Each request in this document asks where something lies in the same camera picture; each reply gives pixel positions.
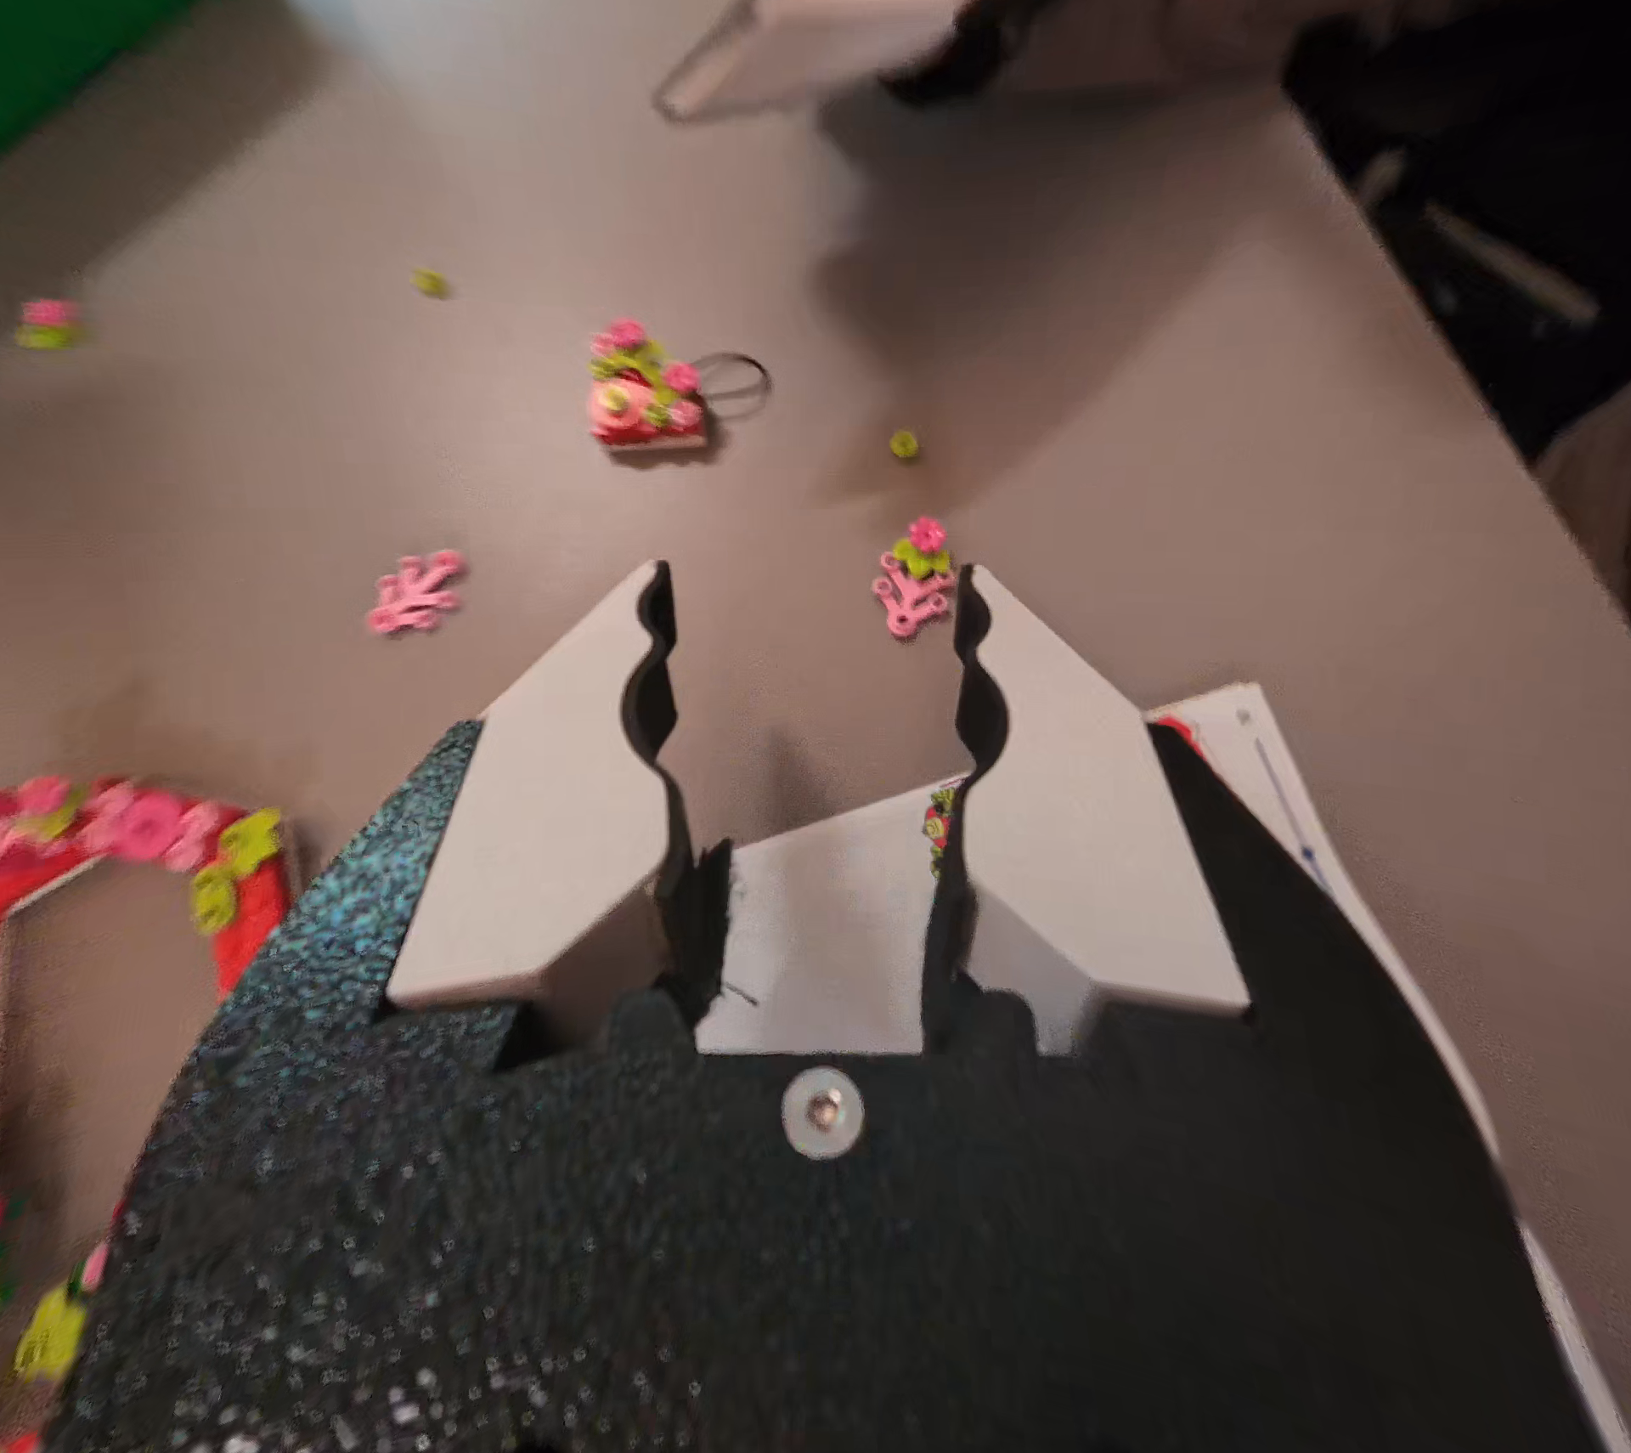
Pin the person's dark clothed lap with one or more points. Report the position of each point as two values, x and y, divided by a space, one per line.
1505 203

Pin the red lego frame section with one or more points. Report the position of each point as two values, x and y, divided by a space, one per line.
153 842

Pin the lego instruction booklet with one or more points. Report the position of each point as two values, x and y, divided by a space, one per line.
826 944

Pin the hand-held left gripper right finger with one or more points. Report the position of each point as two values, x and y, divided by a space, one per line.
1084 829

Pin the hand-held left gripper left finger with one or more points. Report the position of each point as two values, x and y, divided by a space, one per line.
548 814

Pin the pink lego stem piece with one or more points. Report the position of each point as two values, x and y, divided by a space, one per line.
412 594

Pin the small pink and lime lego piece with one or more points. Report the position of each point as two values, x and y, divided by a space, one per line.
47 324

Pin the pink lego stem with flower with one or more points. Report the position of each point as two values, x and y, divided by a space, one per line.
910 580

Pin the small red lego flower assembly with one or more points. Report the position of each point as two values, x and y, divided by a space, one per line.
642 401

